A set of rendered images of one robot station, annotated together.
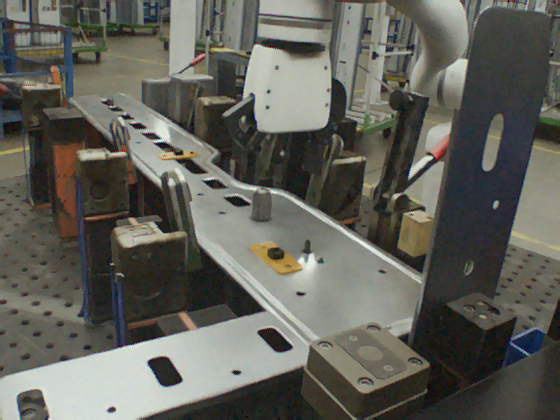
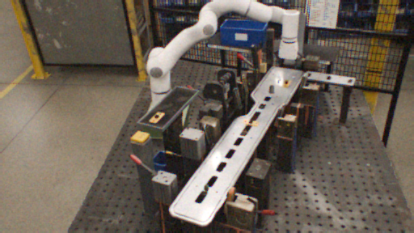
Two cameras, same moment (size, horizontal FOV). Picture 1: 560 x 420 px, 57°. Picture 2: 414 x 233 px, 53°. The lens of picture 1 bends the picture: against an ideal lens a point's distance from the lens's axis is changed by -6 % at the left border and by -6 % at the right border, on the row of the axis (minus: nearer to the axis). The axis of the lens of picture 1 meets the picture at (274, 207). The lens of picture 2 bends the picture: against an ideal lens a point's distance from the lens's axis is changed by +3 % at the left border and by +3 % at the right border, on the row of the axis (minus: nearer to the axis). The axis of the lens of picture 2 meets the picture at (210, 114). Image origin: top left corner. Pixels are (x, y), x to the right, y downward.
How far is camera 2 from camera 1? 2.79 m
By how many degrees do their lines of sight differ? 100
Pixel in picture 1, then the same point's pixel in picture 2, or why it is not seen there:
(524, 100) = not seen: hidden behind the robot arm
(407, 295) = (278, 70)
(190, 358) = (323, 78)
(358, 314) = (291, 72)
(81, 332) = (299, 167)
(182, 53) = not seen: outside the picture
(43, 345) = (313, 168)
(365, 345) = (311, 58)
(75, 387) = (343, 81)
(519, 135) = not seen: hidden behind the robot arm
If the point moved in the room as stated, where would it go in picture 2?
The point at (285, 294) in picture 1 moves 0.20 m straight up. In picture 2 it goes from (296, 78) to (298, 48)
